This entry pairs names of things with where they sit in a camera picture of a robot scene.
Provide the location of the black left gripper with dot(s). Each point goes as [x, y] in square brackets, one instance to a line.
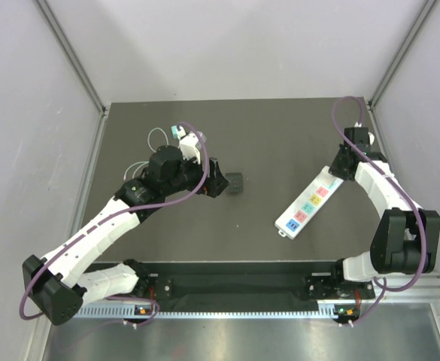
[216, 183]

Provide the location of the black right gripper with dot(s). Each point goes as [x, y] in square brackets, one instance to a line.
[335, 169]

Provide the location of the black cube adapter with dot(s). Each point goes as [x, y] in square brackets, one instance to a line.
[236, 183]

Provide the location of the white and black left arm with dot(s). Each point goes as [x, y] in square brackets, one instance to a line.
[60, 282]

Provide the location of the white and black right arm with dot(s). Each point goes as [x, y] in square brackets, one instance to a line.
[407, 235]

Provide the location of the teal charger plug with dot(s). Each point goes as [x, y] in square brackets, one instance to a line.
[174, 131]

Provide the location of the white power strip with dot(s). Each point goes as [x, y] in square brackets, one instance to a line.
[307, 204]

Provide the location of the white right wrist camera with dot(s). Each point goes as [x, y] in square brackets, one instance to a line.
[371, 138]

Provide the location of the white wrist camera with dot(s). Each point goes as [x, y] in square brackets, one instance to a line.
[189, 146]
[371, 138]

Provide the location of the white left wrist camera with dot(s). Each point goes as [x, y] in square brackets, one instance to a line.
[189, 146]

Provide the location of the aluminium rail right front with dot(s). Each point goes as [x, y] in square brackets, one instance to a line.
[425, 290]

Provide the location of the aluminium frame post right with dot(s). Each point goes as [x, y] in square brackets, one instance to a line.
[420, 20]

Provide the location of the aluminium frame post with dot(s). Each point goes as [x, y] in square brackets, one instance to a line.
[46, 11]
[420, 20]

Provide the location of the slotted grey cable duct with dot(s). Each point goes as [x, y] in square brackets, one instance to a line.
[204, 311]

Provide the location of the aluminium frame post left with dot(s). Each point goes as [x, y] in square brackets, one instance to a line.
[46, 11]

